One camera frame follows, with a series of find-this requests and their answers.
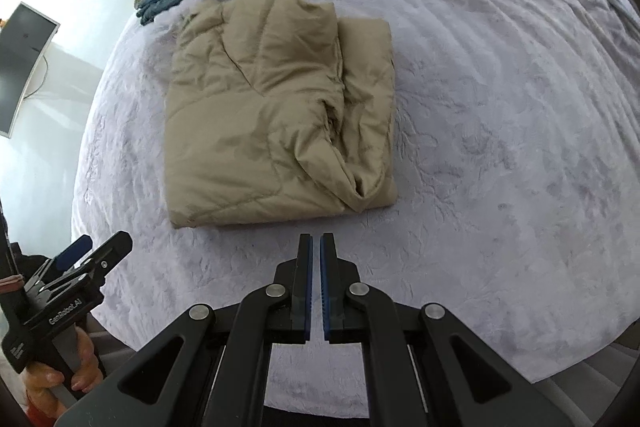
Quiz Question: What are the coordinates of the flat screen monitor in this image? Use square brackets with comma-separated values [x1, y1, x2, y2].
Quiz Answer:
[0, 2, 60, 138]

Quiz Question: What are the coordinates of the beige puffer jacket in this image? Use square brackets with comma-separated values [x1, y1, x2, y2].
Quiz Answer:
[165, 0, 397, 228]

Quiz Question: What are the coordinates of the lavender plush bed blanket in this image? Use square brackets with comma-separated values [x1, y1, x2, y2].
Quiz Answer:
[70, 0, 640, 421]

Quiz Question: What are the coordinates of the person's left hand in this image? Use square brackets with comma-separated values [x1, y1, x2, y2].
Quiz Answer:
[22, 325, 104, 427]

